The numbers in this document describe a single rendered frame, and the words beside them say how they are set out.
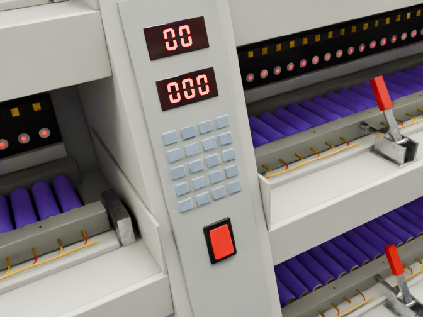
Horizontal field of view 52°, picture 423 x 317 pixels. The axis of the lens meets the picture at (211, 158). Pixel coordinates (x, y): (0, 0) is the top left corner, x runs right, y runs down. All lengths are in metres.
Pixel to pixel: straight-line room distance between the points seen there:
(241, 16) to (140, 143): 0.12
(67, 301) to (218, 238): 0.12
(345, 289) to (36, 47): 0.44
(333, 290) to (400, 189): 0.16
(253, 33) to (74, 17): 0.14
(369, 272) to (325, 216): 0.19
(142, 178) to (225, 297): 0.13
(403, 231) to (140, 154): 0.45
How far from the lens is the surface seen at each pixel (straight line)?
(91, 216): 0.39
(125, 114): 0.31
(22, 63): 0.30
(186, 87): 0.32
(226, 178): 0.34
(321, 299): 0.56
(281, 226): 0.39
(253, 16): 0.36
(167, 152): 0.32
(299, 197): 0.42
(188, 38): 0.32
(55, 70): 0.31
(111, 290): 0.35
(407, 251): 0.64
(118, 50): 0.31
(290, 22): 0.38
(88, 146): 0.51
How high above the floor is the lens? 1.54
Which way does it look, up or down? 17 degrees down
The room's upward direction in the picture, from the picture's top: 12 degrees counter-clockwise
